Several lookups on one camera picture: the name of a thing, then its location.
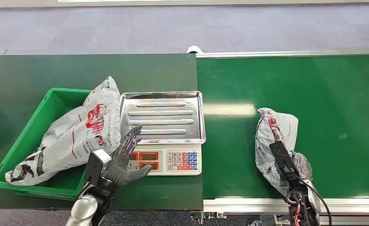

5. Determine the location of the grey package with QR code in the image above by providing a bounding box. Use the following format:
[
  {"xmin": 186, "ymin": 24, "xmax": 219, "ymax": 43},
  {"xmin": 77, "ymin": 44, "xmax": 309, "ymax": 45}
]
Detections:
[{"xmin": 255, "ymin": 108, "xmax": 313, "ymax": 197}]

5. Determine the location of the green conveyor belt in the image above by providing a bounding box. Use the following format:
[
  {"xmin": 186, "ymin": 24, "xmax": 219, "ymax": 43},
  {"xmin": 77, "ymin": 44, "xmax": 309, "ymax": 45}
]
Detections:
[{"xmin": 187, "ymin": 46, "xmax": 369, "ymax": 226}]

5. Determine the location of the green plastic crate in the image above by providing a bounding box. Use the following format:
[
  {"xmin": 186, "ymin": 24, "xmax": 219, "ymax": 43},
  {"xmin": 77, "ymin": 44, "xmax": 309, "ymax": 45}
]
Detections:
[{"xmin": 0, "ymin": 88, "xmax": 93, "ymax": 200}]

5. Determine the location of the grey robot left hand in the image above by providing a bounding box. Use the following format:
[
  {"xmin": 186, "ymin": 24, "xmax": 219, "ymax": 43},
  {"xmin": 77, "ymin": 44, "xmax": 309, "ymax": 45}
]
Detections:
[{"xmin": 105, "ymin": 124, "xmax": 153, "ymax": 188}]

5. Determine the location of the white electronic weighing scale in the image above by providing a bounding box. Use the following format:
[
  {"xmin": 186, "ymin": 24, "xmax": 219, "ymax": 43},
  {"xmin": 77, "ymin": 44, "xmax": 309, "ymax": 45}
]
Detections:
[{"xmin": 120, "ymin": 91, "xmax": 206, "ymax": 176}]

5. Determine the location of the white conveyor end cap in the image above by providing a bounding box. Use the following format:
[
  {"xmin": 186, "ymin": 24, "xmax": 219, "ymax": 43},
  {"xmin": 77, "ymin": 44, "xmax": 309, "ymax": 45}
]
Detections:
[{"xmin": 187, "ymin": 45, "xmax": 204, "ymax": 59}]

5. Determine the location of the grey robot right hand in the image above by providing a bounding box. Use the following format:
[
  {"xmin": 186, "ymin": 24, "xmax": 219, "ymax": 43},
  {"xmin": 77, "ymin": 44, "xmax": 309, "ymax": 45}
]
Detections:
[{"xmin": 292, "ymin": 152, "xmax": 313, "ymax": 184}]

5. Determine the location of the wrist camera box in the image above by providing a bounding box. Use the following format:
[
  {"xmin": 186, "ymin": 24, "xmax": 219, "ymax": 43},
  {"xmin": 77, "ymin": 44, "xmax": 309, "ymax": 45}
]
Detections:
[
  {"xmin": 84, "ymin": 149, "xmax": 112, "ymax": 188},
  {"xmin": 269, "ymin": 140, "xmax": 299, "ymax": 185}
]

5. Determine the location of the large grey red-printed package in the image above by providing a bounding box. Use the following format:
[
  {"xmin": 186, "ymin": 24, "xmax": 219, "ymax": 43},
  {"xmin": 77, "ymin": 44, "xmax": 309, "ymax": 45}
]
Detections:
[{"xmin": 5, "ymin": 75, "xmax": 122, "ymax": 187}]

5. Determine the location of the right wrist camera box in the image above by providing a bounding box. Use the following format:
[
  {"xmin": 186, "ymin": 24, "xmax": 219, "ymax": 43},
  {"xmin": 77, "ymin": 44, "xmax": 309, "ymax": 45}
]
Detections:
[{"xmin": 269, "ymin": 140, "xmax": 299, "ymax": 185}]

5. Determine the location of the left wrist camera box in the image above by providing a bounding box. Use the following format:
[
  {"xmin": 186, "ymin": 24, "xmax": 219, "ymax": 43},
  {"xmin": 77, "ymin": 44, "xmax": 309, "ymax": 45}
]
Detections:
[{"xmin": 84, "ymin": 149, "xmax": 112, "ymax": 188}]

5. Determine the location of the steel scale tray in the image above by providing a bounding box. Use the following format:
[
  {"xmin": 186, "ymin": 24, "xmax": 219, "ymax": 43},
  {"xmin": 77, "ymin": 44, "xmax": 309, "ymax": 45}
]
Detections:
[{"xmin": 120, "ymin": 91, "xmax": 206, "ymax": 145}]

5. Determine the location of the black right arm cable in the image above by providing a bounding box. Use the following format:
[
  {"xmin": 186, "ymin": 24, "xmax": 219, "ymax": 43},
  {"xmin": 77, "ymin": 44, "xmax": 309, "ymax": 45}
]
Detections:
[{"xmin": 292, "ymin": 169, "xmax": 333, "ymax": 226}]

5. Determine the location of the metal conveyor bracket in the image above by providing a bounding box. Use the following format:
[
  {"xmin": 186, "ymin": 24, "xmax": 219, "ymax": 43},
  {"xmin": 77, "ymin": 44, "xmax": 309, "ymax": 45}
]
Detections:
[{"xmin": 189, "ymin": 211, "xmax": 227, "ymax": 225}]

